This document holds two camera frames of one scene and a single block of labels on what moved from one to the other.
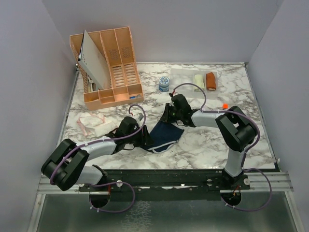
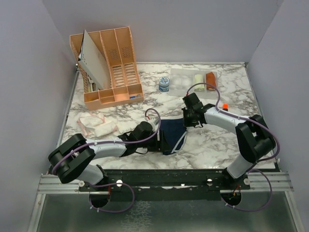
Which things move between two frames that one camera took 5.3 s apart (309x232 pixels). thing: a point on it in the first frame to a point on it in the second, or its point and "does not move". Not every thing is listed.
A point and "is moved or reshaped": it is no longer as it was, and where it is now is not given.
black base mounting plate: [191, 185] does not move
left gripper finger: [147, 139] to [163, 143]
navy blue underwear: [164, 136] is moved or reshaped
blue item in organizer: [135, 96] does not move
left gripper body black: [136, 139] to [152, 144]
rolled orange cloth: [211, 84] does not move
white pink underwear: [95, 124] does not move
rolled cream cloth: [199, 81] does not move
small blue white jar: [163, 84] does not move
